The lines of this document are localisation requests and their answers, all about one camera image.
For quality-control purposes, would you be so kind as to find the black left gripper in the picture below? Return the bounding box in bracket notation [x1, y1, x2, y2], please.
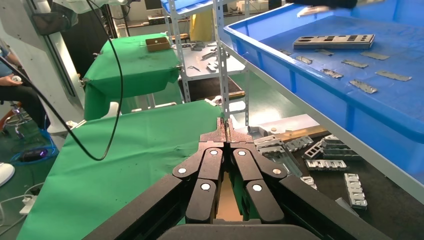
[284, 0, 359, 10]

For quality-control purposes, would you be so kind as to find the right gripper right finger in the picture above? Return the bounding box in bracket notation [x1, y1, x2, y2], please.
[227, 118, 288, 225]

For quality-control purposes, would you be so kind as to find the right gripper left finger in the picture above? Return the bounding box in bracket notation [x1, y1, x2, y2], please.
[172, 117, 228, 224]

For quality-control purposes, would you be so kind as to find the silver slotted shield plate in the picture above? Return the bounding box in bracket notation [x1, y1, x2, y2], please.
[293, 34, 376, 47]
[293, 41, 375, 51]

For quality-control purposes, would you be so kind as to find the open brown cardboard box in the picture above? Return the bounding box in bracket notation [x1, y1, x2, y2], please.
[216, 172, 244, 222]

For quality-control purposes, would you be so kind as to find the large blue plastic tray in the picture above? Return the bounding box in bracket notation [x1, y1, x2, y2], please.
[223, 0, 424, 186]

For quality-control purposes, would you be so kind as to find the small brown cardboard box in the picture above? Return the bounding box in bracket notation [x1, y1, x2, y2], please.
[145, 36, 172, 53]

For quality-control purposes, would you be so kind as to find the bystander hand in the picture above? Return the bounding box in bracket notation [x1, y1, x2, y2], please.
[0, 74, 25, 88]

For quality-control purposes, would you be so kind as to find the flat grey metal plate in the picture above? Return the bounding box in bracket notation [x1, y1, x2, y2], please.
[256, 145, 303, 178]

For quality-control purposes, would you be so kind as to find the short grey metal cylinder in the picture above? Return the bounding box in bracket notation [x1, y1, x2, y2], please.
[247, 125, 270, 138]

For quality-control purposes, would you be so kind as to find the low white table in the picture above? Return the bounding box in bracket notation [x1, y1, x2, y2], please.
[228, 99, 321, 137]

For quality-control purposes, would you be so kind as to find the white metal shelf rack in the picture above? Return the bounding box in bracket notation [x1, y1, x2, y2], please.
[211, 0, 424, 205]

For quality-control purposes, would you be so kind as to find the neighbouring white metal rack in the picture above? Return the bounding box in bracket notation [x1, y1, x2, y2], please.
[165, 0, 249, 104]

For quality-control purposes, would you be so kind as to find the yellow cloth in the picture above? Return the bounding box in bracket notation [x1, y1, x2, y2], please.
[189, 9, 215, 42]

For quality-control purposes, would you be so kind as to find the blue plastic bin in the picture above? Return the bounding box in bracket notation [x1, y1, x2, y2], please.
[160, 0, 215, 15]

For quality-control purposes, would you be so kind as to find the green cloth on neighbouring table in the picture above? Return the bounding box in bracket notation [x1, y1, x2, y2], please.
[82, 32, 182, 121]

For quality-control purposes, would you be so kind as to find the black floor device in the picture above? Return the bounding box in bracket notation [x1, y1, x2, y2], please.
[19, 148, 49, 163]

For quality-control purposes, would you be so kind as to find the white power strip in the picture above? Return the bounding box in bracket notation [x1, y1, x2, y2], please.
[19, 195, 39, 216]

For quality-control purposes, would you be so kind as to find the black cabinet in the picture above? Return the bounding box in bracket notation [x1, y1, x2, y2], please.
[61, 4, 118, 84]

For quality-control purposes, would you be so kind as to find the white robot column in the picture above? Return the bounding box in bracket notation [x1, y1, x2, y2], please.
[0, 0, 128, 147]

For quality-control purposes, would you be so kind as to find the white round base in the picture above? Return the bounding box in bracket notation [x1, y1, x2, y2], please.
[0, 162, 16, 187]

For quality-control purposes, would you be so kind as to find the metal stool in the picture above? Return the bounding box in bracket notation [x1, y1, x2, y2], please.
[3, 100, 34, 140]

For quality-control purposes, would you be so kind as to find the seated person blue shirt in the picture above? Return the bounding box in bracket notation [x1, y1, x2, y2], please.
[0, 39, 47, 130]

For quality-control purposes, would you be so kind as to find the black sensor housing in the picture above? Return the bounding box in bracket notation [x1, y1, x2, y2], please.
[31, 3, 79, 36]

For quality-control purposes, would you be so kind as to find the slotted grey metal bracket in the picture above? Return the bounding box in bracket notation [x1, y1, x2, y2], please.
[343, 172, 369, 211]
[305, 159, 348, 172]
[303, 140, 325, 161]
[284, 135, 314, 153]
[253, 134, 286, 149]
[299, 175, 318, 191]

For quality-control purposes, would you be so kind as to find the dark grey bracket stack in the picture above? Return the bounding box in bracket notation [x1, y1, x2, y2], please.
[321, 134, 363, 162]

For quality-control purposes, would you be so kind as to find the black hanging cable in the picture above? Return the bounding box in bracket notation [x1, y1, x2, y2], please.
[0, 0, 124, 162]

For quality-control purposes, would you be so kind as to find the blue coiled cable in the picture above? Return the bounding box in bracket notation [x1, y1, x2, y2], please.
[9, 132, 61, 167]

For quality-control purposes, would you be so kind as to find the white floor cable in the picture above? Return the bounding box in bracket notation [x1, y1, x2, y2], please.
[0, 182, 44, 229]

